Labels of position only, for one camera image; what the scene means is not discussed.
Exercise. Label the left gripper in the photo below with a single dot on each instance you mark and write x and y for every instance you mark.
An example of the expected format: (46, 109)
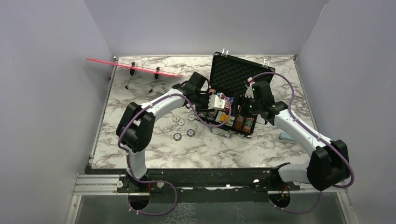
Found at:
(205, 108)

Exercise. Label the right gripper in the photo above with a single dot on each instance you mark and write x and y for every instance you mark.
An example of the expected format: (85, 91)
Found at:
(243, 112)

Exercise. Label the blue yellow card deck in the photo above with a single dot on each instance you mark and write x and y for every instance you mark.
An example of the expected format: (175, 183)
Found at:
(230, 122)

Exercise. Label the white one poker chip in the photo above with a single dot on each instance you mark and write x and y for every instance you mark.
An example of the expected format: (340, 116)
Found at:
(181, 122)
(176, 119)
(191, 117)

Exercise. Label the orange big blind button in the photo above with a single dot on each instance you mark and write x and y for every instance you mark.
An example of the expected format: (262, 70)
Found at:
(224, 118)

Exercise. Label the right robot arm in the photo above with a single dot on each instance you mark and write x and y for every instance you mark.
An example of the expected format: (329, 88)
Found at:
(329, 162)

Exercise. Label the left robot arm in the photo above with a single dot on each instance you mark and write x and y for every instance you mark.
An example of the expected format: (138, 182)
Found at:
(135, 129)

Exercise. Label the black poker chip case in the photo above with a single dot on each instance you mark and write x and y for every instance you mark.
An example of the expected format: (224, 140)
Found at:
(228, 75)

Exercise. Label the red white chip stack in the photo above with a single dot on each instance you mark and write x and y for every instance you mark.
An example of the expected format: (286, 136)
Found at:
(212, 92)

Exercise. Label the orange black chip stack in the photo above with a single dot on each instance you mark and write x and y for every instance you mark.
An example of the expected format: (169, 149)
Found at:
(239, 123)

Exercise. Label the purple red chip stack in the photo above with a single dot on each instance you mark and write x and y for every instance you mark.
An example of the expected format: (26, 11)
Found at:
(247, 126)

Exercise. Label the pink acrylic sheet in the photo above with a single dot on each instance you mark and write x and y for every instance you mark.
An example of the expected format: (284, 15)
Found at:
(136, 67)

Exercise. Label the light blue eraser block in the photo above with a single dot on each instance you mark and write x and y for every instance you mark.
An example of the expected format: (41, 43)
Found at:
(286, 138)

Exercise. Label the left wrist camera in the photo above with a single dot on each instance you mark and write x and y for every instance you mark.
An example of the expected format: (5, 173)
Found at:
(218, 103)

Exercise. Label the chrome case handle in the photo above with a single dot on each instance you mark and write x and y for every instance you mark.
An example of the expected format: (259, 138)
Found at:
(223, 131)

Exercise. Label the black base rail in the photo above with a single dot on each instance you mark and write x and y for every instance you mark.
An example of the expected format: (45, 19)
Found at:
(197, 185)

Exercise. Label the metal wire stand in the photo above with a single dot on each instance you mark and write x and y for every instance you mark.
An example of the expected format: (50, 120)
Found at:
(141, 81)

